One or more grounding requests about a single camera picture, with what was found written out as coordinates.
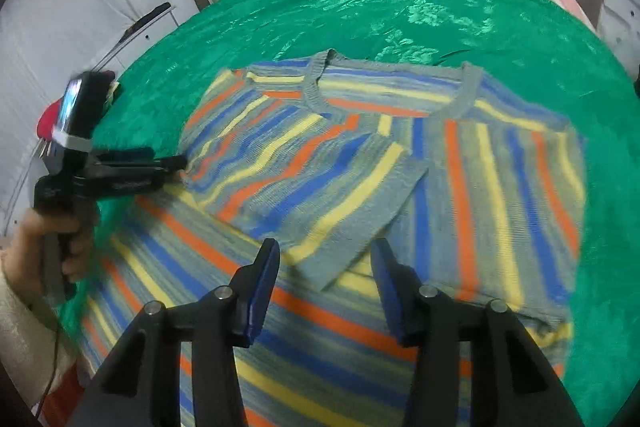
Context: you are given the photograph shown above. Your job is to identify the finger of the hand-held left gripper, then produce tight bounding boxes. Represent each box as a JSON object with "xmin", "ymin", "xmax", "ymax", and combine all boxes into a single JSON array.
[{"xmin": 92, "ymin": 147, "xmax": 188, "ymax": 196}]

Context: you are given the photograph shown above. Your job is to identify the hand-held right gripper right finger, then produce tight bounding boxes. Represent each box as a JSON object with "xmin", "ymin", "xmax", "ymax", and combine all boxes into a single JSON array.
[{"xmin": 370, "ymin": 237, "xmax": 586, "ymax": 427}]

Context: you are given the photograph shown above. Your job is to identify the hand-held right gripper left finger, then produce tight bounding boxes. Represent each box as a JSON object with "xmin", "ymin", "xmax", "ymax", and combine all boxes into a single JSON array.
[{"xmin": 67, "ymin": 238, "xmax": 282, "ymax": 427}]

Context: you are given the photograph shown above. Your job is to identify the striped knit sweater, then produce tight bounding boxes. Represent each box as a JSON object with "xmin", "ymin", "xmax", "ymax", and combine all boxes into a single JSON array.
[{"xmin": 77, "ymin": 48, "xmax": 588, "ymax": 427}]

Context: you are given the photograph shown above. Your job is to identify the person's left forearm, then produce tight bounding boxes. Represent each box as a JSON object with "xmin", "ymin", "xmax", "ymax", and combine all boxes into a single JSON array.
[{"xmin": 0, "ymin": 252, "xmax": 76, "ymax": 408}]

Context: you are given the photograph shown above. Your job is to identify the person's left hand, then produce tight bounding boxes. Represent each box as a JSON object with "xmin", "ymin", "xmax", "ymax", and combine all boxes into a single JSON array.
[{"xmin": 10, "ymin": 209, "xmax": 96, "ymax": 303}]

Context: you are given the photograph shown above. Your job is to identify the orange red cloth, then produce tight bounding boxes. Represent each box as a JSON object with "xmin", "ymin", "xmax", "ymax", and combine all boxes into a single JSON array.
[{"xmin": 42, "ymin": 369, "xmax": 88, "ymax": 427}]

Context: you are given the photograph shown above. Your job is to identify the green patterned blanket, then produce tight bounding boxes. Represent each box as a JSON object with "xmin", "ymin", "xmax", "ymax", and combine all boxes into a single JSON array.
[{"xmin": 50, "ymin": 0, "xmax": 640, "ymax": 427}]

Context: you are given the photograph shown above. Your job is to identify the black cable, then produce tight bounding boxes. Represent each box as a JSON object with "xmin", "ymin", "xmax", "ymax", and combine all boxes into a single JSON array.
[{"xmin": 37, "ymin": 297, "xmax": 63, "ymax": 413}]

